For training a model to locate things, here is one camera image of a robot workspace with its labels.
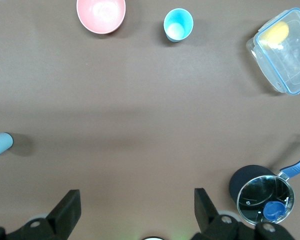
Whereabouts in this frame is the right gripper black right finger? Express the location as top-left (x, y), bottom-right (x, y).
top-left (191, 187), bottom-right (295, 240)

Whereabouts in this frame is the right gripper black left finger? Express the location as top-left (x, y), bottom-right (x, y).
top-left (0, 189), bottom-right (81, 240)

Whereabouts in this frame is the blue plastic cup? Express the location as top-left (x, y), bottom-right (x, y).
top-left (163, 8), bottom-right (194, 43)
top-left (0, 132), bottom-right (15, 157)

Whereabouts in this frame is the glass lid with blue knob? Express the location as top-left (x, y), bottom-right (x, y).
top-left (236, 174), bottom-right (296, 225)

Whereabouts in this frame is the clear plastic food container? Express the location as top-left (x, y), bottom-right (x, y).
top-left (245, 7), bottom-right (300, 96)

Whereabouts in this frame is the yellow fruit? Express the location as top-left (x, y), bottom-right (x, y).
top-left (259, 21), bottom-right (290, 50)

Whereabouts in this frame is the pink bowl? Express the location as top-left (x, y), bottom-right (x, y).
top-left (76, 0), bottom-right (127, 34)

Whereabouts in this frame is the black pot with blue handle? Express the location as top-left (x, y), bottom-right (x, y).
top-left (228, 152), bottom-right (300, 225)

